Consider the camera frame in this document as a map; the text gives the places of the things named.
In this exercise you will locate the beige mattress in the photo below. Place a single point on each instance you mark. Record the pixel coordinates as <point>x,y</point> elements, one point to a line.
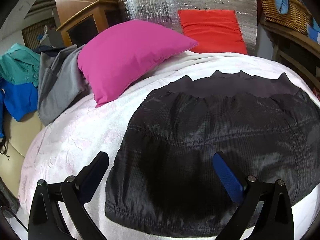
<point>20,135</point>

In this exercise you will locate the silver foil insulation sheet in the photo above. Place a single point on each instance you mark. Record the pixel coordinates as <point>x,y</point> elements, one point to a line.
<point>164,12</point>

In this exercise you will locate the wooden shelf unit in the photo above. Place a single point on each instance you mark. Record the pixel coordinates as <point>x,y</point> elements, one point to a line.
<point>296,51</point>

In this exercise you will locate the blue garment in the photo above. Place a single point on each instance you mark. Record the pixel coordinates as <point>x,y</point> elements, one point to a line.
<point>19,100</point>

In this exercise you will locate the red pillow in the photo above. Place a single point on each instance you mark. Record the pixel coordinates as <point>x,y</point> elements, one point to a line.
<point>216,31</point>

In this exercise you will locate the wooden cabinet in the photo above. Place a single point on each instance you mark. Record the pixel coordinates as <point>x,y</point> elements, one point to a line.
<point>81,20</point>

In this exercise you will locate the white embossed bed blanket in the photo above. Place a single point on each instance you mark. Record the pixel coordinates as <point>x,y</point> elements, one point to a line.
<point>64,147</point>

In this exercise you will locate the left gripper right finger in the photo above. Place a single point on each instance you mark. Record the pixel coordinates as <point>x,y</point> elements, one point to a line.
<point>275,220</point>

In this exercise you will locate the grey garment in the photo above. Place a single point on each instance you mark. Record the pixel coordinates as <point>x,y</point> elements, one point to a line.
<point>61,83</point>

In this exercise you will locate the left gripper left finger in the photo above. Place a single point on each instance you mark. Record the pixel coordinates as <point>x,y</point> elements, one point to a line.
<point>46,220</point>

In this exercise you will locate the teal shirt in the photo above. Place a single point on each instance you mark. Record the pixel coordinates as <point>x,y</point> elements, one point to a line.
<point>20,65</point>

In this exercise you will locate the black quilted jacket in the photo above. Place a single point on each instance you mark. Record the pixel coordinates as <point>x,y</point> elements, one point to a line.
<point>163,182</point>

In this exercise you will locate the pink pillow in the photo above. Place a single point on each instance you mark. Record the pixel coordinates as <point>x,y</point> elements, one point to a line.
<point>123,53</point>

